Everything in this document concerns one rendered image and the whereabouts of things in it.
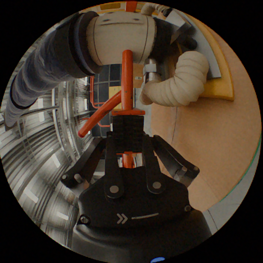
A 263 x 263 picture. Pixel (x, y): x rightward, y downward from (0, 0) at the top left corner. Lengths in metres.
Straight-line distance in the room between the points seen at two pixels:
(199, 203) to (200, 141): 0.14
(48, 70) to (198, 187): 0.40
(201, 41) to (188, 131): 0.18
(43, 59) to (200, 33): 0.29
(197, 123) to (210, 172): 0.09
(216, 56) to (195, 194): 0.25
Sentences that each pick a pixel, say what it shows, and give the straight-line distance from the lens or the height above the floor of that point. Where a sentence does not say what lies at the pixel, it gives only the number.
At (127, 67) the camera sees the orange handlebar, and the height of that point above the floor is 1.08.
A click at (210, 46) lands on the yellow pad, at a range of 0.16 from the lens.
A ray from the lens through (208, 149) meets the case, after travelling 0.15.
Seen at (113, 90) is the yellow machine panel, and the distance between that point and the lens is 7.57.
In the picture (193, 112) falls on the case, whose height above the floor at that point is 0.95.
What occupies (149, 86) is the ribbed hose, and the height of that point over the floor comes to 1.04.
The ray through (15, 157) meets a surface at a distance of 5.28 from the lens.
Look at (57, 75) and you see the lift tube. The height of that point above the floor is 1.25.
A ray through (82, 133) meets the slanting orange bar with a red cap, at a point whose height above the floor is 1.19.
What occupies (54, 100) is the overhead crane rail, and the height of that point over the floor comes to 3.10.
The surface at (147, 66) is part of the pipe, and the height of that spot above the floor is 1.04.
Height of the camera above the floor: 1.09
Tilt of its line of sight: 4 degrees down
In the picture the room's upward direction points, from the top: 92 degrees counter-clockwise
